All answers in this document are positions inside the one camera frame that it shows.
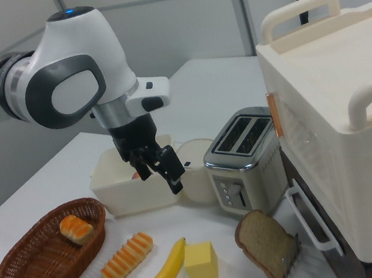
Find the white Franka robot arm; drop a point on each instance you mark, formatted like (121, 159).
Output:
(69, 58)

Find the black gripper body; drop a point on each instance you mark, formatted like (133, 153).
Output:
(133, 132)

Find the small white trash can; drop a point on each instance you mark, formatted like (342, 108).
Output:
(197, 187)

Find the short striped bread roll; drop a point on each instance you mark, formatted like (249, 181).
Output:
(76, 230)

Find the red apple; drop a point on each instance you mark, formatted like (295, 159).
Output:
(135, 175)

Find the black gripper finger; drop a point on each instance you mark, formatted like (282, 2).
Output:
(172, 168)
(143, 168)

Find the brown bread slice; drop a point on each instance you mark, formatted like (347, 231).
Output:
(264, 241)

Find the yellow banana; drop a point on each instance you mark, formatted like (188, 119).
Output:
(163, 275)

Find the white rectangular plastic bin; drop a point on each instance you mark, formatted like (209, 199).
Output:
(135, 197)

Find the cream and silver toaster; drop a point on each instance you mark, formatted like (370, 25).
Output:
(245, 169)

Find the yellow cube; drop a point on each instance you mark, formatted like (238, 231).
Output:
(200, 264)

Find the long striped bread roll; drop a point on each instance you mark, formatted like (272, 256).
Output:
(126, 258)

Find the brown wicker basket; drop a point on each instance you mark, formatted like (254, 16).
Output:
(38, 268)

